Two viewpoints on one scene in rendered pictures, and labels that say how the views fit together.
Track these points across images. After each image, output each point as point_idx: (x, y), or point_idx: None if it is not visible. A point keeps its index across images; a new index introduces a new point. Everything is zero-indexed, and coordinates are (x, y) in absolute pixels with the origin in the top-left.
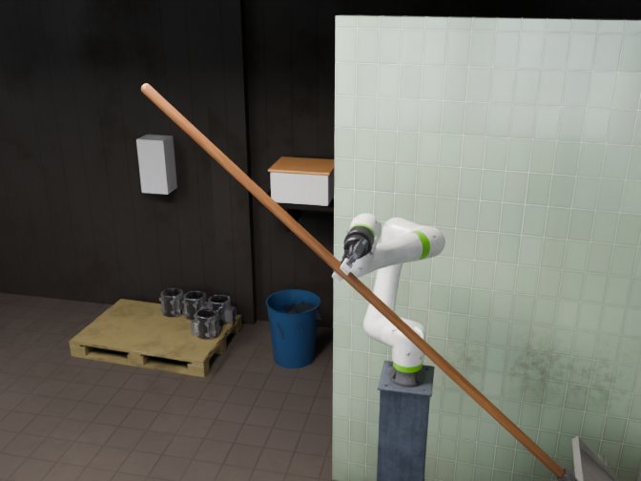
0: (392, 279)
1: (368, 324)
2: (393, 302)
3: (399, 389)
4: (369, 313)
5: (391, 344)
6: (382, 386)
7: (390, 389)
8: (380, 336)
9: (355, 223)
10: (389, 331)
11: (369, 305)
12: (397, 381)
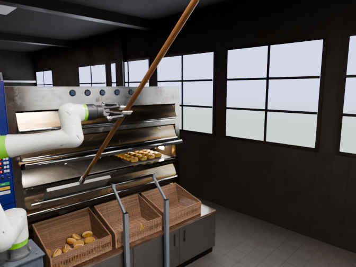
0: None
1: (14, 231)
2: None
3: (37, 248)
4: (8, 225)
5: (24, 227)
6: (41, 253)
7: (41, 249)
8: (20, 230)
9: (81, 105)
10: (21, 219)
11: (2, 222)
12: (30, 248)
